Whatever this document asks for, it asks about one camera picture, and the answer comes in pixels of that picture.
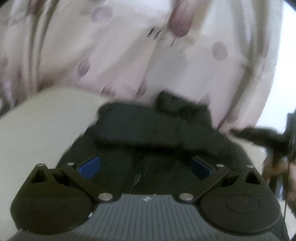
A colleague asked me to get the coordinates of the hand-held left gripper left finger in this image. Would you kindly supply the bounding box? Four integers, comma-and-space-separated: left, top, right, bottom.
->
30, 156, 121, 205

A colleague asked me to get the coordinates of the dark garment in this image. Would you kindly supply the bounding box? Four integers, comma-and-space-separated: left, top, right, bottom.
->
57, 90, 255, 195

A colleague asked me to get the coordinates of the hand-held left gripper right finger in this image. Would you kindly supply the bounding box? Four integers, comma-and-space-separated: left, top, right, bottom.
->
177, 156, 263, 205

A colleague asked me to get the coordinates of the beige sofa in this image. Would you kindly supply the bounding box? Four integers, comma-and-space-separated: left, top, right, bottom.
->
0, 87, 269, 237

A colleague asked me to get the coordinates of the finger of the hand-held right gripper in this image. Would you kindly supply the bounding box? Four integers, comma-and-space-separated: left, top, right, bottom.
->
230, 126, 285, 149

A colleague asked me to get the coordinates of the white curtain with purple print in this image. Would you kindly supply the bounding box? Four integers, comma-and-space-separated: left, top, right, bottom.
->
0, 0, 285, 133

